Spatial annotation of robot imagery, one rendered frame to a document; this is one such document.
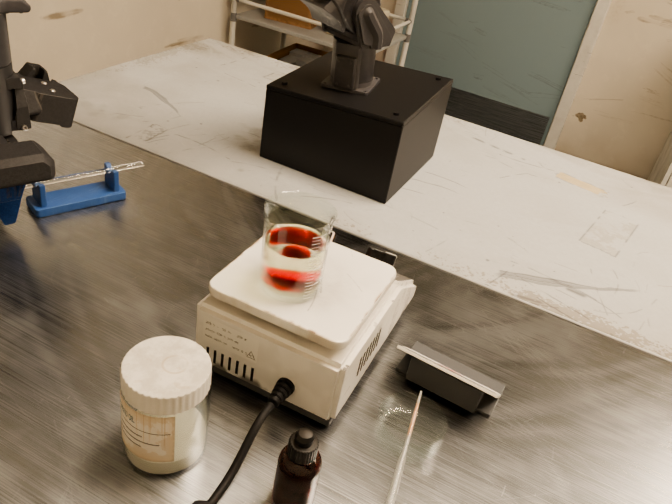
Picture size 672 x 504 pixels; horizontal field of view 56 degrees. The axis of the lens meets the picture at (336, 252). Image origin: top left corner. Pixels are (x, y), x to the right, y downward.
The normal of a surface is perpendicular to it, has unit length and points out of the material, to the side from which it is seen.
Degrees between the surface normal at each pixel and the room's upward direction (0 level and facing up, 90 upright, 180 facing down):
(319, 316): 0
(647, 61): 90
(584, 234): 0
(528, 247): 0
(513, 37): 90
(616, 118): 90
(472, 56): 90
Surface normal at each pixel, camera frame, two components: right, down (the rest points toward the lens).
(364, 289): 0.16, -0.82
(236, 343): -0.42, 0.45
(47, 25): 0.88, 0.37
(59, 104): 0.67, 0.51
